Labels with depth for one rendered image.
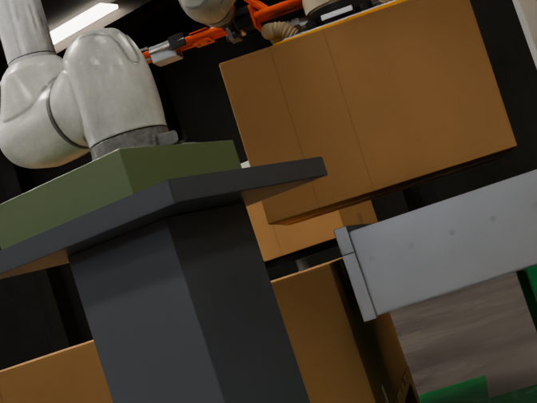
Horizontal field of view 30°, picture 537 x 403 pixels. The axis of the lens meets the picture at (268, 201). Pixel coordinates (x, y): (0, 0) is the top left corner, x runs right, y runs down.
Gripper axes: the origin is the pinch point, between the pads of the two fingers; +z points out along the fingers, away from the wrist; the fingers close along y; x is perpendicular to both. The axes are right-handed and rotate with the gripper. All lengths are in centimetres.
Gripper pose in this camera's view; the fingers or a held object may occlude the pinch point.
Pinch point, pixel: (236, 25)
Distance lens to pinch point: 263.5
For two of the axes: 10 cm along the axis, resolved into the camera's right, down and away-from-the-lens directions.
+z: 1.9, 0.1, 9.8
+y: 3.1, 9.5, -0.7
